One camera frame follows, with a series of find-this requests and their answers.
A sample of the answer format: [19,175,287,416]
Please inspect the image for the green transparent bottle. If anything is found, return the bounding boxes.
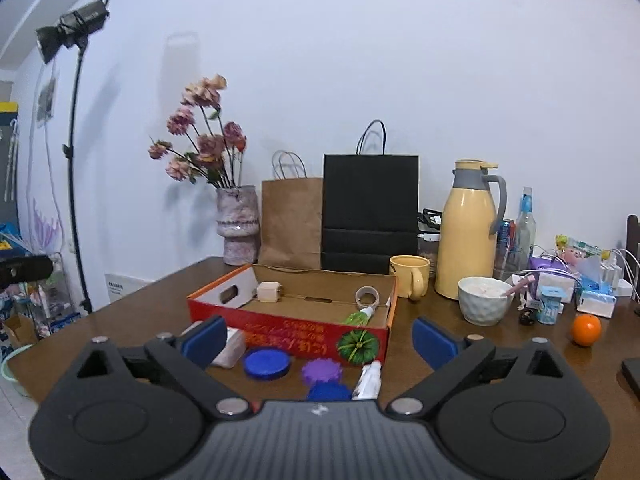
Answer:
[344,307,376,326]

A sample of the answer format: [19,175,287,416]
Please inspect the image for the white square plug adapter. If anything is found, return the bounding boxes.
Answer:
[256,282,283,304]

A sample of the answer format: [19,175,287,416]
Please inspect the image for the white ceramic bowl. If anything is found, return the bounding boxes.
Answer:
[458,276,513,326]

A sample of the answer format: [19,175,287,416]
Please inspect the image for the white plastic wipes container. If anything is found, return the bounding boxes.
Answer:
[177,318,246,370]

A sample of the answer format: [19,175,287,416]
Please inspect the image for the small blue white carton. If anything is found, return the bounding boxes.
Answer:
[536,285,564,325]

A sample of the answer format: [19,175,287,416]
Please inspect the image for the small white spray bottle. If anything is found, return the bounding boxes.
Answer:
[352,360,382,400]

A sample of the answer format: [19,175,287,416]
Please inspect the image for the orange fruit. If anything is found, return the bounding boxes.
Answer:
[570,314,602,348]

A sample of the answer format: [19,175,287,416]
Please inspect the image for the round blue lid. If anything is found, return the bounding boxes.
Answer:
[243,348,291,380]

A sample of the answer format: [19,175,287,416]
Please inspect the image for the white tissue pack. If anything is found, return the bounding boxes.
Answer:
[576,289,617,318]

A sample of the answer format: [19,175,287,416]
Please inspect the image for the purple packaged item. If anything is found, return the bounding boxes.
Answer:
[528,256,568,271]

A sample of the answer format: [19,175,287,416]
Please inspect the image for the yellow mug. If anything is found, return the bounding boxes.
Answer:
[390,255,431,302]

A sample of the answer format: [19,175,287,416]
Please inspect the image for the blue plastic lid piece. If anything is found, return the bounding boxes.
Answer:
[306,382,352,402]

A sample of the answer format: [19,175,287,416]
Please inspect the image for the yellow thermos jug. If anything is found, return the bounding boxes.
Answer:
[435,159,508,300]

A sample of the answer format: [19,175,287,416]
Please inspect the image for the white tape roll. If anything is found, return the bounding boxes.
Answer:
[355,285,380,310]

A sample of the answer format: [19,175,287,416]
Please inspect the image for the purple ridged cap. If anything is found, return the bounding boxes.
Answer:
[302,359,343,387]

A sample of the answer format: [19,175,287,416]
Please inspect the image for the clear glass bottle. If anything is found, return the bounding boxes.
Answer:
[514,186,536,271]

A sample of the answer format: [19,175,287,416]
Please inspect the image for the red cardboard box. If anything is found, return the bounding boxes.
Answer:
[186,264,398,366]

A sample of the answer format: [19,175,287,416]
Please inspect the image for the purple ceramic vase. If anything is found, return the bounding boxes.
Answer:
[216,185,260,266]

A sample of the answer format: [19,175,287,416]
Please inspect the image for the dried pink flowers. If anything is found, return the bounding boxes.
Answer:
[148,74,247,188]

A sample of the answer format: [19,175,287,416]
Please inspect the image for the dark wooden chair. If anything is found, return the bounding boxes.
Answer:
[625,214,640,301]

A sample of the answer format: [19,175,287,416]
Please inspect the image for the black paper bag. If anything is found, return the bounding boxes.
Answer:
[320,119,419,274]

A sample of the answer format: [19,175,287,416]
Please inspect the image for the studio light on stand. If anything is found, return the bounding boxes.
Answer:
[35,0,110,314]

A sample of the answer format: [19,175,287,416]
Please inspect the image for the brown paper bag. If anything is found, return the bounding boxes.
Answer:
[258,150,323,270]

